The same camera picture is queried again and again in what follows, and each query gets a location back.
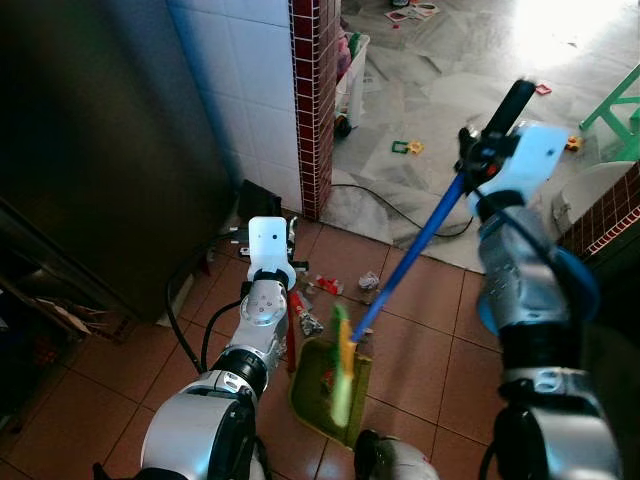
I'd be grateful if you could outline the green metal frame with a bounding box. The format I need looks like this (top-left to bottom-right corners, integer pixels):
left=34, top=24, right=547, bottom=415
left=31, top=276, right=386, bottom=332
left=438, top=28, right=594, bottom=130
left=579, top=64, right=640, bottom=163

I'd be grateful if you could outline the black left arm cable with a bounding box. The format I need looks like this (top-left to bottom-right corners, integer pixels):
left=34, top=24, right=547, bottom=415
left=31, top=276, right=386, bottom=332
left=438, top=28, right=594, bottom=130
left=164, top=250, right=253, bottom=377

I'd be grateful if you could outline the blue handled broom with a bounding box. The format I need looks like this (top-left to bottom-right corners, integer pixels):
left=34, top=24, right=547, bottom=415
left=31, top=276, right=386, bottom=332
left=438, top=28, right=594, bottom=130
left=328, top=77, right=539, bottom=428

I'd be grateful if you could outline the black electrical box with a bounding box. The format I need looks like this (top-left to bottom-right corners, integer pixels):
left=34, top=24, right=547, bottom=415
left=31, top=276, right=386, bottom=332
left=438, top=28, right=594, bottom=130
left=237, top=179, right=291, bottom=229

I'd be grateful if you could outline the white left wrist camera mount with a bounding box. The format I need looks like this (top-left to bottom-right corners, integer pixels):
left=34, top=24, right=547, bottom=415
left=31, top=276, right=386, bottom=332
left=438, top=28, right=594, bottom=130
left=246, top=216, right=299, bottom=292

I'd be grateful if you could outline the large crumpled silver wrapper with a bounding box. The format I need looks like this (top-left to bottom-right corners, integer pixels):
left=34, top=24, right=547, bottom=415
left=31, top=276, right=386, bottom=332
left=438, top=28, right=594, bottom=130
left=297, top=307, right=325, bottom=338

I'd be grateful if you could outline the red and white wrapper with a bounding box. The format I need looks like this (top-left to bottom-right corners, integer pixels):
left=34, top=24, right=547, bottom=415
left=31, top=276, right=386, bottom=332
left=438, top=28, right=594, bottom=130
left=313, top=274, right=344, bottom=297

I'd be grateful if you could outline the black floor cable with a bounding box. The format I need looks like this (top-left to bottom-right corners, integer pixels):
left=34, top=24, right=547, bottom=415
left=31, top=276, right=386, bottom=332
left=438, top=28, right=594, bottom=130
left=330, top=182, right=477, bottom=240

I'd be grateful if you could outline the dark metal cabinet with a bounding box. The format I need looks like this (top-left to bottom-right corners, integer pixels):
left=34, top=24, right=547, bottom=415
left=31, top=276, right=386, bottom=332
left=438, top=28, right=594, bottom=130
left=0, top=0, right=243, bottom=326

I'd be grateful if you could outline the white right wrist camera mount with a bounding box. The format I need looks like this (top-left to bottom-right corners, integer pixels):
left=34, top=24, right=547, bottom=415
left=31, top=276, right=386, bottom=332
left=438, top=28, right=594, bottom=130
left=468, top=121, right=570, bottom=217

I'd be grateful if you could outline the white round container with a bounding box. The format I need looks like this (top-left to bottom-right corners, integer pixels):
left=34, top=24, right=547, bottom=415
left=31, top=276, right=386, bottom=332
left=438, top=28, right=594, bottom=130
left=552, top=160, right=637, bottom=237

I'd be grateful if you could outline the white paper scrap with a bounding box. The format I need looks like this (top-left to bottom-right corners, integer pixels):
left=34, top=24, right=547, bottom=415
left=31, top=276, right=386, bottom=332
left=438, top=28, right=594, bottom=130
left=154, top=288, right=198, bottom=328

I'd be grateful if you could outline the open picture book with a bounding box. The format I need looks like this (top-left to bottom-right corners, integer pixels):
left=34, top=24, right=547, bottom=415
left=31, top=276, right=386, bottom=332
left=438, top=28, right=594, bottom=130
left=384, top=2, right=441, bottom=27

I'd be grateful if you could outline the green and yellow toy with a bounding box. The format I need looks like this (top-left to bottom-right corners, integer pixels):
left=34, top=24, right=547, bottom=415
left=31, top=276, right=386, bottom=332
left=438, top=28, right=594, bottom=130
left=389, top=139, right=427, bottom=157

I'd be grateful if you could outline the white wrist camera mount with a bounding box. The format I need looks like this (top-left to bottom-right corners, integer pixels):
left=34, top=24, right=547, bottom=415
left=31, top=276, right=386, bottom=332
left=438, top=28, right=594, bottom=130
left=468, top=121, right=570, bottom=217
left=246, top=216, right=299, bottom=292

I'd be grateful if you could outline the robot leg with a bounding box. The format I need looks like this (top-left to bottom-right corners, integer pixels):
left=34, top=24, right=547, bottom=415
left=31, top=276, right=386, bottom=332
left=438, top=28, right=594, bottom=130
left=353, top=428, right=443, bottom=480

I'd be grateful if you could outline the brown cardboard piece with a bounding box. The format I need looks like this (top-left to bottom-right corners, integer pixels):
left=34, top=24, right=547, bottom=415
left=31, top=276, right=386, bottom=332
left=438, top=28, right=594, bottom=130
left=0, top=280, right=103, bottom=343

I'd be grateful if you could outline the green dustpan with red handle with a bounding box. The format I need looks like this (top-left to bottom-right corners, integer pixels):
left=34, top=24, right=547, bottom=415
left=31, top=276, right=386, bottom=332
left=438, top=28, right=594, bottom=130
left=286, top=290, right=374, bottom=448

